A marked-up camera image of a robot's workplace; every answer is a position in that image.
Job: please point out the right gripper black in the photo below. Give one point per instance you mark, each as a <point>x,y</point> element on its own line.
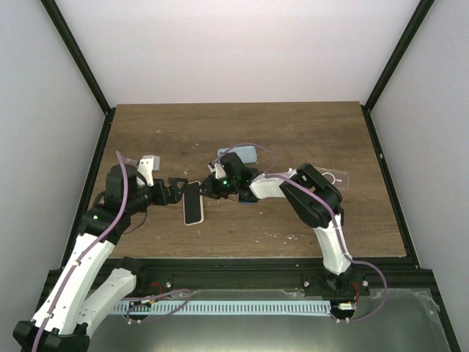
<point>208,185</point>

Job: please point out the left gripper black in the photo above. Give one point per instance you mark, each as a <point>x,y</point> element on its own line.
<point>175,196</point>

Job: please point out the white phone case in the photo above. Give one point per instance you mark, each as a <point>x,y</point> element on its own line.
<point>201,220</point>

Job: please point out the pink phone black screen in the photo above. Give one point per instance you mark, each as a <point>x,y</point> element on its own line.
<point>193,202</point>

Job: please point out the blue phone black screen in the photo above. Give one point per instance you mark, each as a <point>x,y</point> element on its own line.
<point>247,196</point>

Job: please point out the light blue phone case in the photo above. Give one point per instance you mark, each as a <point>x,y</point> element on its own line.
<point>247,154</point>

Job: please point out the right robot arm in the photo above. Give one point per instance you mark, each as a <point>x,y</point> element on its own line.
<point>316,201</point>

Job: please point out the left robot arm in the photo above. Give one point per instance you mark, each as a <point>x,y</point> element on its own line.
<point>72,311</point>

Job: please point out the clear magsafe phone case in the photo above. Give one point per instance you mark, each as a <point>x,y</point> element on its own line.
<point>337,178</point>

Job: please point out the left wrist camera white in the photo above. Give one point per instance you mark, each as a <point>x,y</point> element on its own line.
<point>148,164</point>

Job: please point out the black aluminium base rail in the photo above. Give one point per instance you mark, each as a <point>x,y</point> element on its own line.
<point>272,274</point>

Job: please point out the light blue slotted cable duct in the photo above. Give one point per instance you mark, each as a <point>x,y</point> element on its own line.
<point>295,308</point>

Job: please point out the left black frame post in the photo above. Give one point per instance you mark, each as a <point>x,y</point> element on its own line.
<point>64,31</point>

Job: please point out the black frame post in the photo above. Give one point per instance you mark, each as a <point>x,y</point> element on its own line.
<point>64,31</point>
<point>410,31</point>

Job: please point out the right black frame post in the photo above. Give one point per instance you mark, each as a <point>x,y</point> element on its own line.
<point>410,31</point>

